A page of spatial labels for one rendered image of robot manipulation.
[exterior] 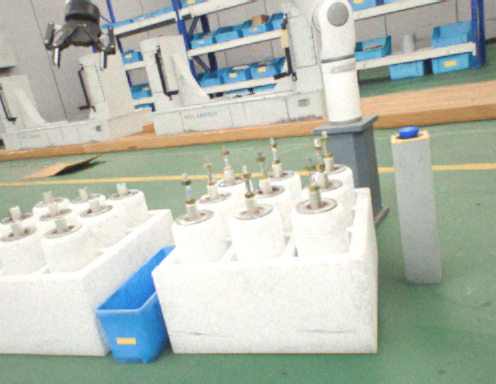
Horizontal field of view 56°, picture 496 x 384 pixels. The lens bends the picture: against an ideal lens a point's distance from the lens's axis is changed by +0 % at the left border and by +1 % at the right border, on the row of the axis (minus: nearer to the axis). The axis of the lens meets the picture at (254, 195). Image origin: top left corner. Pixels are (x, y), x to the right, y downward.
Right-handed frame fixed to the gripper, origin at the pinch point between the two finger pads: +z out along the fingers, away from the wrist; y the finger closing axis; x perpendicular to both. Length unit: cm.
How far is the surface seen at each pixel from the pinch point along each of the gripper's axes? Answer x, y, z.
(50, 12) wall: -588, 152, -452
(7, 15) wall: -548, 201, -411
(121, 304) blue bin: -8, -10, 51
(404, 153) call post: 18, -64, 26
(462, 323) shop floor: 17, -71, 58
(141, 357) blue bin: -3, -14, 61
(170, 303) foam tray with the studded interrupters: 4, -19, 52
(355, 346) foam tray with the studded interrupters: 15, -51, 61
